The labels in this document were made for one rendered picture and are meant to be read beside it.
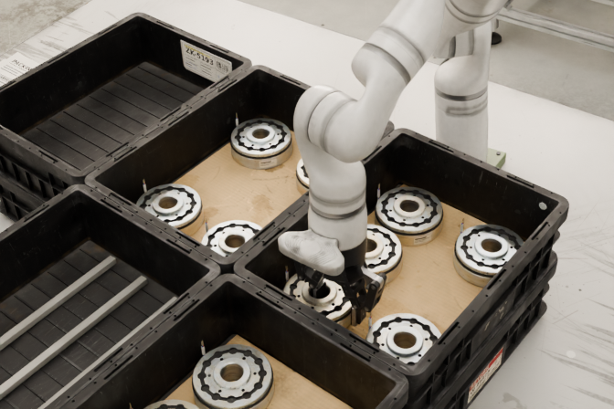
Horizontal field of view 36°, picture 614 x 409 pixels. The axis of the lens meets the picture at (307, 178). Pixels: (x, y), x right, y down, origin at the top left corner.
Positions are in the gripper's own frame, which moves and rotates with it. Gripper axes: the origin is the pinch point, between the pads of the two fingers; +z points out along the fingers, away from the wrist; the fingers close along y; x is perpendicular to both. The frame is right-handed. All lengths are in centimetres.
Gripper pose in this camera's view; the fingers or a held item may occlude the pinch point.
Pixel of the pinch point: (338, 306)
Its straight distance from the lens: 129.8
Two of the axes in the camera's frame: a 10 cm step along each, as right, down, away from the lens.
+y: -8.3, -3.4, 4.5
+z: 0.3, 7.7, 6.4
